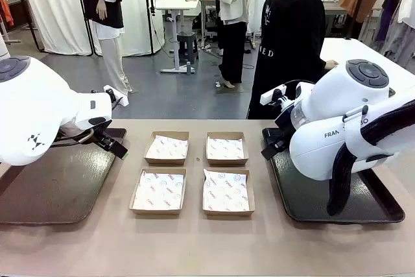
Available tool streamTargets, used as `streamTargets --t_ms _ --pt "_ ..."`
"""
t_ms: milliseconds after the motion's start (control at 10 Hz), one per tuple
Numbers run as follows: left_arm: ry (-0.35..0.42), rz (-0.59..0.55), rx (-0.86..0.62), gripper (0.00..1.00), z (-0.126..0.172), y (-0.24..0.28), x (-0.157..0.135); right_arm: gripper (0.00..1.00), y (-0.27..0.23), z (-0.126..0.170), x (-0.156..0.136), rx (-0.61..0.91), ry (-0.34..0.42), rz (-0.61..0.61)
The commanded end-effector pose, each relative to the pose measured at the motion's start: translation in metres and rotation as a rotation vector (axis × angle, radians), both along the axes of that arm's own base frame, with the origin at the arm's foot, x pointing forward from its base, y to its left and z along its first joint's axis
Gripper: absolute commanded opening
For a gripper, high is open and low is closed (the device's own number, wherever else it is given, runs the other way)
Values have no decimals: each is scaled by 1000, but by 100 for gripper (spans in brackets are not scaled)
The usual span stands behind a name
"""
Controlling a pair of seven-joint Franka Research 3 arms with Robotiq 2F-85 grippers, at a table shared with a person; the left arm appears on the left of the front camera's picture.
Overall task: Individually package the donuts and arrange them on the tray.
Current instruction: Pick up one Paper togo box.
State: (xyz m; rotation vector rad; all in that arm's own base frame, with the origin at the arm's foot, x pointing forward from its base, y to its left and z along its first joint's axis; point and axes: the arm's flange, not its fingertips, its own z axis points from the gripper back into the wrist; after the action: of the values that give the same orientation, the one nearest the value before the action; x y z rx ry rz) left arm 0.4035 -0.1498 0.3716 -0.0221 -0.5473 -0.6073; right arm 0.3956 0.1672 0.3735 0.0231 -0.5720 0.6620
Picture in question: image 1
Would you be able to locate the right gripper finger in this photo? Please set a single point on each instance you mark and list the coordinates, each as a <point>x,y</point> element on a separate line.
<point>276,135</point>
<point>274,152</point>

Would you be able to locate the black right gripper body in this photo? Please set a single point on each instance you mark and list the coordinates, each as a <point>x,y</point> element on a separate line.
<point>284,121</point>

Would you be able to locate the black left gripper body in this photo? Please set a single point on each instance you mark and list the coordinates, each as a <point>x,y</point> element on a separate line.
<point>103,137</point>

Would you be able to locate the brown paper food box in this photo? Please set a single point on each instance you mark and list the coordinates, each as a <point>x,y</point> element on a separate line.
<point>165,161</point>
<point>155,212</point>
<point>227,162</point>
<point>227,213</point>

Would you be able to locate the person's right forearm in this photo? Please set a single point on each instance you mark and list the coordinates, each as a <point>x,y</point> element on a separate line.
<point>316,58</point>

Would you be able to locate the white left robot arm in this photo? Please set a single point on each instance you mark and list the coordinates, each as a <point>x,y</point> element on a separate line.
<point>39,111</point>

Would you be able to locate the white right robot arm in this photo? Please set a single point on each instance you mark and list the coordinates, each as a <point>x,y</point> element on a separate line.
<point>340,102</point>

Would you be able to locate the dark rectangular tray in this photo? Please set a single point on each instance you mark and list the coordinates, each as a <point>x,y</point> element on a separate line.
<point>55,186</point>

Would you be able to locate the black rectangular tray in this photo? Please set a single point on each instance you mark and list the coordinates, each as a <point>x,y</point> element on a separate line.
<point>324,202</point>

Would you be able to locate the person's right hand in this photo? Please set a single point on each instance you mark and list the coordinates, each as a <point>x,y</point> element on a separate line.
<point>331,64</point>

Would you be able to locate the person in black clothes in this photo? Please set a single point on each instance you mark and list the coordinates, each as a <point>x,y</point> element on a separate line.
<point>285,30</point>

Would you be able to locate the large white table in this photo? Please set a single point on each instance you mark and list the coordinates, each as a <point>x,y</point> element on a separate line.
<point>356,50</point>

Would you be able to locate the small grey bottle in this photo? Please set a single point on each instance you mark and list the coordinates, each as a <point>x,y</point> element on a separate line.
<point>188,68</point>

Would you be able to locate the mannequin in white jacket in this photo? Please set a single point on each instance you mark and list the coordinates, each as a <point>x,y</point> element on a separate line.
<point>230,14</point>

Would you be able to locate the grey plastic stool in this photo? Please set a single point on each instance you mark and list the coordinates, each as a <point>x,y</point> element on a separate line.
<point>187,45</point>

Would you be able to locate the black light stand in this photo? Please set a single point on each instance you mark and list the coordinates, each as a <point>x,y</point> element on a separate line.
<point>151,9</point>

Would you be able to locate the white backdrop curtain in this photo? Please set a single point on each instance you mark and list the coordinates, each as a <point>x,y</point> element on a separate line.
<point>55,7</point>

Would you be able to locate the grey hanging clothes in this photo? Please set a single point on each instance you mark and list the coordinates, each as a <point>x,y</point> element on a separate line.
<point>398,30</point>

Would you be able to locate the white standing desk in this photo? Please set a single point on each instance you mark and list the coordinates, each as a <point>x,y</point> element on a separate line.
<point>176,3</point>

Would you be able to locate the orange hanging garment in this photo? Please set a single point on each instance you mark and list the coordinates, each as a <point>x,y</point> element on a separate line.
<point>6,7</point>

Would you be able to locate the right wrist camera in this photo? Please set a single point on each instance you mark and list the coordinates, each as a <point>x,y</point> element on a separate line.
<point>269,97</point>

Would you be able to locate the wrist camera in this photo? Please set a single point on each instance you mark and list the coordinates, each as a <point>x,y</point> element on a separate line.
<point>269,97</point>
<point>110,92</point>

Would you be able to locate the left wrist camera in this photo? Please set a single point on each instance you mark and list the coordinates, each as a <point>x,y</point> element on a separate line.
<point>110,92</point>

